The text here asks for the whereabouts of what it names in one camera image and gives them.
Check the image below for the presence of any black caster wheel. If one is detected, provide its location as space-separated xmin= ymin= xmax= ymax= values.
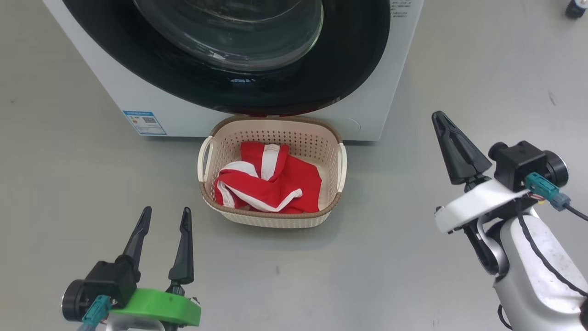
xmin=565 ymin=0 xmax=588 ymax=19

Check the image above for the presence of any blue energy label sticker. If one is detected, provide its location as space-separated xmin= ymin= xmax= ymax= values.
xmin=123 ymin=110 xmax=167 ymax=136

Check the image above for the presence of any cream laundry basket brown rim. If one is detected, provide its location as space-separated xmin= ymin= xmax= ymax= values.
xmin=198 ymin=115 xmax=348 ymax=229

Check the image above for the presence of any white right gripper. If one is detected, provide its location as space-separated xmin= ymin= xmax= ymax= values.
xmin=431 ymin=110 xmax=569 ymax=235

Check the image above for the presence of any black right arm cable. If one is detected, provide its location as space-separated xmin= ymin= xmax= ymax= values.
xmin=515 ymin=212 xmax=588 ymax=299

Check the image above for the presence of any right camera cable teal plug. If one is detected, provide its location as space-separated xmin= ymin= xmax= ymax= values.
xmin=525 ymin=172 xmax=588 ymax=221

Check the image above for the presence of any black round glass washer door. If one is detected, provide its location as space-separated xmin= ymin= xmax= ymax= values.
xmin=62 ymin=0 xmax=391 ymax=116

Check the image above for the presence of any red garment with white stripes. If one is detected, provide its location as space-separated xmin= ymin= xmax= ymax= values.
xmin=214 ymin=141 xmax=323 ymax=214

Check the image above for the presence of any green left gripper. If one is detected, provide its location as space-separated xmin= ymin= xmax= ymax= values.
xmin=61 ymin=206 xmax=202 ymax=328

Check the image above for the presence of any white front-load washing machine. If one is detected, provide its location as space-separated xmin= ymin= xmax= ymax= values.
xmin=42 ymin=0 xmax=424 ymax=142

